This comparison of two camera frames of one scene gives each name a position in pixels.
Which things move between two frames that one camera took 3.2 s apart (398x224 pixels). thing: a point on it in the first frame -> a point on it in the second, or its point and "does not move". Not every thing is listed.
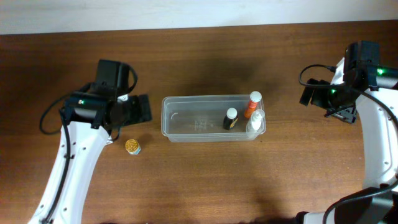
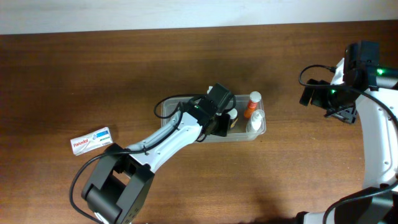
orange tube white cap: [255, 96] does not move
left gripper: [137, 109] -> [222, 125]
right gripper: [313, 96] does not move
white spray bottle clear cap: [257, 124] does not move
